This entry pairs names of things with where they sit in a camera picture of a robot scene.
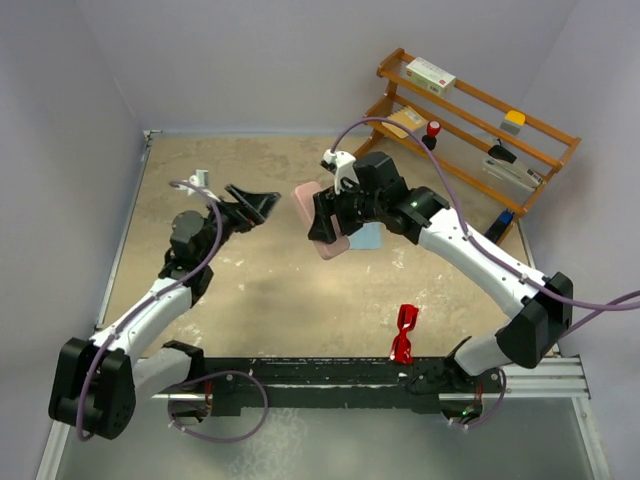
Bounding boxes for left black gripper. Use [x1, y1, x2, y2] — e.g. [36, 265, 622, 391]
[198, 184, 277, 264]

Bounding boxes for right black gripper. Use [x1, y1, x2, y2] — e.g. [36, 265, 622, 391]
[310, 175, 385, 243]

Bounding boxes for pink glasses case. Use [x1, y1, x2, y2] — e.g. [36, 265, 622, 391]
[292, 181, 350, 260]

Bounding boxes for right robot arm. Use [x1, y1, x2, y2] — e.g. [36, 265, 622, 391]
[292, 151, 573, 391]

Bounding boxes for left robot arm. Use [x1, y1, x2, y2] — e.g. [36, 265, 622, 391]
[48, 180, 281, 442]

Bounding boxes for red sunglasses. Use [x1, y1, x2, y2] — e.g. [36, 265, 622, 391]
[389, 304, 419, 365]

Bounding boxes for blue cleaning cloth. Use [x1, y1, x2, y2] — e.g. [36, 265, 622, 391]
[349, 223, 382, 250]

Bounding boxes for brown envelope packet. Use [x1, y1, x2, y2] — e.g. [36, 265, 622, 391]
[383, 106, 427, 139]

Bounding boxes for red black stamp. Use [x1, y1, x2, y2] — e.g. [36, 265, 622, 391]
[421, 120, 441, 151]

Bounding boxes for wooden three-tier shelf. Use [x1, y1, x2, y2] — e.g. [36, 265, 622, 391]
[356, 48, 581, 245]

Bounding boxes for blue stapler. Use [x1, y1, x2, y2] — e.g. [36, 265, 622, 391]
[484, 209, 516, 245]

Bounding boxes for white green box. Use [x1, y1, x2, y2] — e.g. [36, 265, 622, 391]
[405, 57, 457, 98]

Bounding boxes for black stapler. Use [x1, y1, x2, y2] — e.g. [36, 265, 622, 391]
[488, 143, 517, 164]

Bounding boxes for yellow grey sponge block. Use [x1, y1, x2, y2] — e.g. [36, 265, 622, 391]
[500, 110, 526, 137]

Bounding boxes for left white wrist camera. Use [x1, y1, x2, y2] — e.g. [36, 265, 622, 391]
[189, 169, 209, 189]

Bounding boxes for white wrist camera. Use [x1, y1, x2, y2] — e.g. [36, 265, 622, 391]
[189, 169, 209, 189]
[321, 149, 359, 194]

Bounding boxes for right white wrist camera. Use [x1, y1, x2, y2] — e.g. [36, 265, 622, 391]
[321, 149, 359, 194]

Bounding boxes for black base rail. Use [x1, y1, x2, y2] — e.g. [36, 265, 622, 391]
[147, 355, 503, 417]

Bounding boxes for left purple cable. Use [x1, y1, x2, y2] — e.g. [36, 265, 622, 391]
[74, 179, 270, 443]

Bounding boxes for aluminium frame rail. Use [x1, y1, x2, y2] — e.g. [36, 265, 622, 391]
[504, 357, 591, 399]

